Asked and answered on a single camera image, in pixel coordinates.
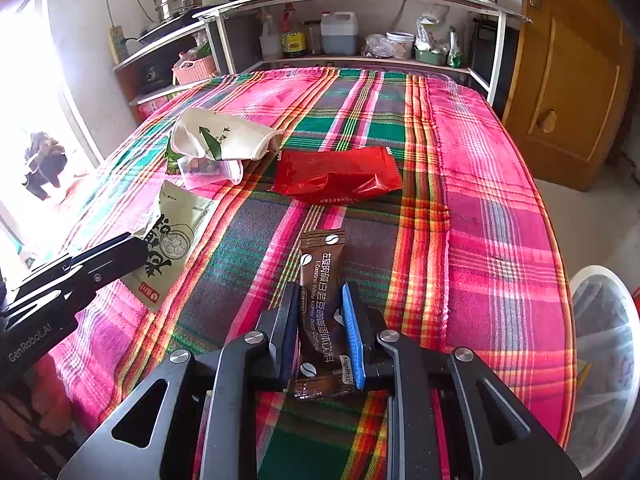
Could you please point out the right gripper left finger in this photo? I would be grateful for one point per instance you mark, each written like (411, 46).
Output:
(259, 361)

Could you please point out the green snack wrapper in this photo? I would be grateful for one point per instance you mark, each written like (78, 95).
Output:
(172, 158)

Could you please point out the brown coffee sachet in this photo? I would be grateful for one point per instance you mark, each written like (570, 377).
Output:
(324, 368)

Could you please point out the yellow label sauce bottle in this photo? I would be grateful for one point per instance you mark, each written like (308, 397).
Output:
(293, 42)

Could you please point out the pink plastic basket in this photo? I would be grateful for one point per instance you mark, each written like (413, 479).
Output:
(190, 71)

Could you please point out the black induction cooker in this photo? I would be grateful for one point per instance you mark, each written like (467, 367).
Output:
(163, 29)

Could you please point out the white oil jug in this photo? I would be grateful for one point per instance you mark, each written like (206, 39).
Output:
(339, 33)

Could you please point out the white green snack packet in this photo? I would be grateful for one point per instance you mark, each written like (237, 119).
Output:
(175, 226)

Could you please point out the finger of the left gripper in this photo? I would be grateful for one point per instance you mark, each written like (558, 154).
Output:
(85, 272)

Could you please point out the left hand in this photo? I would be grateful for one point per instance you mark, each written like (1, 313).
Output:
(47, 410)

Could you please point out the white metal shelf rack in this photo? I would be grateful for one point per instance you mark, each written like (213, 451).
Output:
(244, 35)

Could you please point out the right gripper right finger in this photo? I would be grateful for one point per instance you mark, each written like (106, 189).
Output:
(387, 360)

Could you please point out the red plastic bag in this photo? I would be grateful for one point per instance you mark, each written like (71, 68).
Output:
(336, 178)

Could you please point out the translucent white bin liner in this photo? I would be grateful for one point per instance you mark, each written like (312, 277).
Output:
(607, 359)

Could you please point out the plaid pink green tablecloth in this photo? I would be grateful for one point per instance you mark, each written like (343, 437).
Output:
(462, 255)

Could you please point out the clear plastic cup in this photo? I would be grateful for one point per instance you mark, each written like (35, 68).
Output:
(199, 172)

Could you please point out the wooden door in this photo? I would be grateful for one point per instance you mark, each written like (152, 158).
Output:
(569, 89)

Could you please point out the white round trash bin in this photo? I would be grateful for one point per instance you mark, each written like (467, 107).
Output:
(605, 364)

